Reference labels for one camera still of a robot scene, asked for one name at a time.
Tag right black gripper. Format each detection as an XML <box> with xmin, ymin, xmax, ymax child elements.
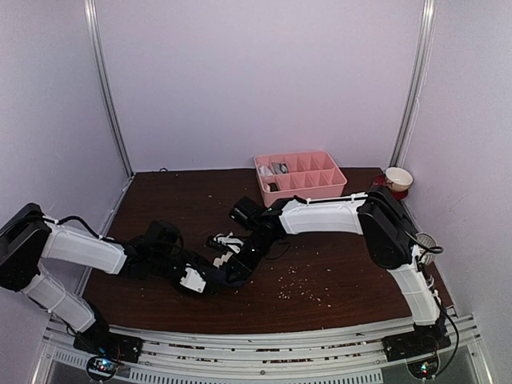
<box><xmin>227</xmin><ymin>231</ymin><xmax>278</xmax><ymax>282</ymax></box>

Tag navy and cream underwear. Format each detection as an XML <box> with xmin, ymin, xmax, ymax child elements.
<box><xmin>210</xmin><ymin>251</ymin><xmax>254</xmax><ymax>288</ymax></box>

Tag grey boxer briefs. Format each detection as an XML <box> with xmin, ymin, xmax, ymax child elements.
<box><xmin>271</xmin><ymin>162</ymin><xmax>290</xmax><ymax>174</ymax></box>

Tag pink divided organizer box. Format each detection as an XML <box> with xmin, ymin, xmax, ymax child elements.
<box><xmin>254</xmin><ymin>150</ymin><xmax>347</xmax><ymax>206</ymax></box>

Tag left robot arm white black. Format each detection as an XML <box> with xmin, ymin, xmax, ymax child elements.
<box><xmin>1</xmin><ymin>203</ymin><xmax>216</xmax><ymax>362</ymax></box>

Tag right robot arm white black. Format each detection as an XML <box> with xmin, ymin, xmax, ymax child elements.
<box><xmin>221</xmin><ymin>186</ymin><xmax>451</xmax><ymax>361</ymax></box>

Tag white rolled item in box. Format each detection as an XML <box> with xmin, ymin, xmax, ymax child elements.
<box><xmin>258</xmin><ymin>165</ymin><xmax>274</xmax><ymax>178</ymax></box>

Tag left round controller board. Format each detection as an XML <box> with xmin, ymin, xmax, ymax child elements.
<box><xmin>86</xmin><ymin>356</ymin><xmax>119</xmax><ymax>381</ymax></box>

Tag round controller board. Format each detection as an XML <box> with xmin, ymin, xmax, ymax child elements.
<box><xmin>86</xmin><ymin>356</ymin><xmax>119</xmax><ymax>381</ymax></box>
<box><xmin>407</xmin><ymin>357</ymin><xmax>440</xmax><ymax>380</ymax></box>

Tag red patterned saucer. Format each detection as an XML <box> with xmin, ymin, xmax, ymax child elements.
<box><xmin>373</xmin><ymin>174</ymin><xmax>409</xmax><ymax>201</ymax></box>

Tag white ceramic bowl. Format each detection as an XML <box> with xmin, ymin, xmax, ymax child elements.
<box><xmin>385</xmin><ymin>167</ymin><xmax>414</xmax><ymax>192</ymax></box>

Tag striped grey white cup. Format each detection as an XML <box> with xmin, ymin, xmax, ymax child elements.
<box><xmin>412</xmin><ymin>232</ymin><xmax>438</xmax><ymax>266</ymax></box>

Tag right round controller board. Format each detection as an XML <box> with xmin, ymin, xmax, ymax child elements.
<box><xmin>407</xmin><ymin>357</ymin><xmax>440</xmax><ymax>380</ymax></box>

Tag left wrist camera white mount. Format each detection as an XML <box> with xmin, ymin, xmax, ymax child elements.
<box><xmin>179</xmin><ymin>266</ymin><xmax>206</xmax><ymax>294</ymax></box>

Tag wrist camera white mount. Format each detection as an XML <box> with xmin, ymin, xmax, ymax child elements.
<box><xmin>179</xmin><ymin>266</ymin><xmax>206</xmax><ymax>294</ymax></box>
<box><xmin>206</xmin><ymin>232</ymin><xmax>245</xmax><ymax>254</ymax></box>

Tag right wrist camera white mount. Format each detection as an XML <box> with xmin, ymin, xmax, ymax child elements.
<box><xmin>206</xmin><ymin>232</ymin><xmax>245</xmax><ymax>254</ymax></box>

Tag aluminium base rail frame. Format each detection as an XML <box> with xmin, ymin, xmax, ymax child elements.
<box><xmin>29</xmin><ymin>308</ymin><xmax>497</xmax><ymax>383</ymax></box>

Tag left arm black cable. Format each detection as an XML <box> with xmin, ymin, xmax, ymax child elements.
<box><xmin>39</xmin><ymin>215</ymin><xmax>133</xmax><ymax>245</ymax></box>

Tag right aluminium corner post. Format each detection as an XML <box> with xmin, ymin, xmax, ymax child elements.
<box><xmin>389</xmin><ymin>0</ymin><xmax>437</xmax><ymax>167</ymax></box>

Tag aluminium corner post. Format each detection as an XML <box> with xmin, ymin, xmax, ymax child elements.
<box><xmin>389</xmin><ymin>0</ymin><xmax>437</xmax><ymax>167</ymax></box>
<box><xmin>84</xmin><ymin>0</ymin><xmax>134</xmax><ymax>178</ymax></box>

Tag left aluminium corner post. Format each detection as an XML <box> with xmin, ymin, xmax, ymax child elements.
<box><xmin>84</xmin><ymin>0</ymin><xmax>134</xmax><ymax>178</ymax></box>

